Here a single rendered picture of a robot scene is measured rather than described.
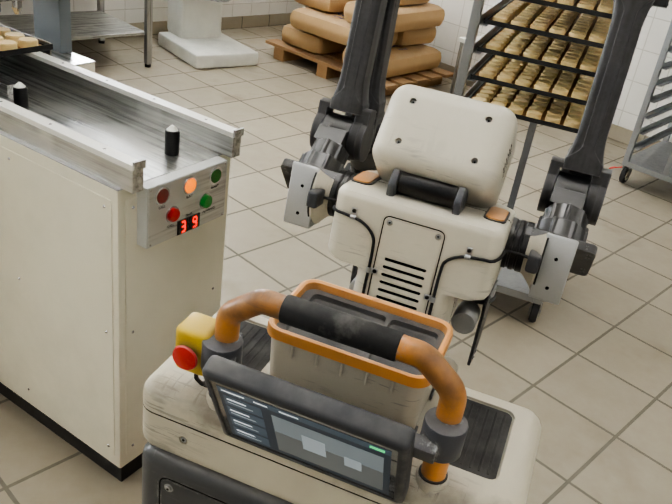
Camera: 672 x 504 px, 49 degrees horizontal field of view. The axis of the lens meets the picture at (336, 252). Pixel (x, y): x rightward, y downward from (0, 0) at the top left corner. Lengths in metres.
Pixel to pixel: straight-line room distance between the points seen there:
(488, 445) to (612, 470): 1.37
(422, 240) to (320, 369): 0.30
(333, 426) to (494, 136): 0.55
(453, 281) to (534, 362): 1.56
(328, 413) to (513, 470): 0.30
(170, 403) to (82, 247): 0.68
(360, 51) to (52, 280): 0.89
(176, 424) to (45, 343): 0.92
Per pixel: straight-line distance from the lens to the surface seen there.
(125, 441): 1.91
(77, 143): 1.59
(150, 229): 1.57
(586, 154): 1.31
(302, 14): 5.50
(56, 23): 2.37
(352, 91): 1.37
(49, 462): 2.12
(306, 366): 1.00
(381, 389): 0.97
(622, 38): 1.30
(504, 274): 2.88
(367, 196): 1.18
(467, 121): 1.19
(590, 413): 2.58
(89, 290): 1.71
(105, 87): 1.95
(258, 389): 0.85
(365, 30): 1.36
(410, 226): 1.17
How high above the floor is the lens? 1.49
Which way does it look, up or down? 29 degrees down
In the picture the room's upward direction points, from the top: 9 degrees clockwise
